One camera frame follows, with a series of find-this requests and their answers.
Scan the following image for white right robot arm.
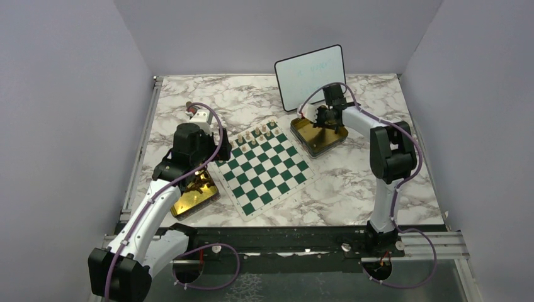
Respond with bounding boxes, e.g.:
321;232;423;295
301;82;420;256

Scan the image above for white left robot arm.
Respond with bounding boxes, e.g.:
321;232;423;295
88;122;231;301

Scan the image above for gold tin with white pieces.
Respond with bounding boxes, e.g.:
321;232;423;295
290;118;348;159

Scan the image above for gold tin with dark pieces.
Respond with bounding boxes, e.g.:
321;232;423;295
170;169;220;220

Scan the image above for green white chess mat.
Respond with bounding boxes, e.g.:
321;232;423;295
208;119;319;221

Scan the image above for small whiteboard with stand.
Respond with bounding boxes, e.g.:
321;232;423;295
274;44;346;112

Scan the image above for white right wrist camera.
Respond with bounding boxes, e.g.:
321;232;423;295
297;104;319;123

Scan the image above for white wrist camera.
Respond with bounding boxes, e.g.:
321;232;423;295
297;104;319;123
190;109;213;135

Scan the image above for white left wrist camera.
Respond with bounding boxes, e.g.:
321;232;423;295
190;109;213;135

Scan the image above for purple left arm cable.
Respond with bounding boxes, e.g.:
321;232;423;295
104;102;242;302

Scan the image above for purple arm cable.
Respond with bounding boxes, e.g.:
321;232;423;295
104;102;242;302
297;82;438;289

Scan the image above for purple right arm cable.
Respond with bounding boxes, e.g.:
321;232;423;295
297;82;438;289

